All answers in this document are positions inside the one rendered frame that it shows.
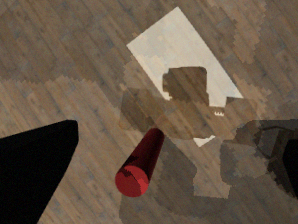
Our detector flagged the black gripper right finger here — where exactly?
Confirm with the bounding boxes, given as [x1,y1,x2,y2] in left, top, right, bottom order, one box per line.
[282,140,298,198]

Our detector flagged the red peg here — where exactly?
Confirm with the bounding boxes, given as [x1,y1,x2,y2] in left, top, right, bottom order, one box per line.
[116,128,164,197]

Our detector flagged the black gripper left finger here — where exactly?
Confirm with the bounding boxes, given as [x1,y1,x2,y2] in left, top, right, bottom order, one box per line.
[0,120,78,224]

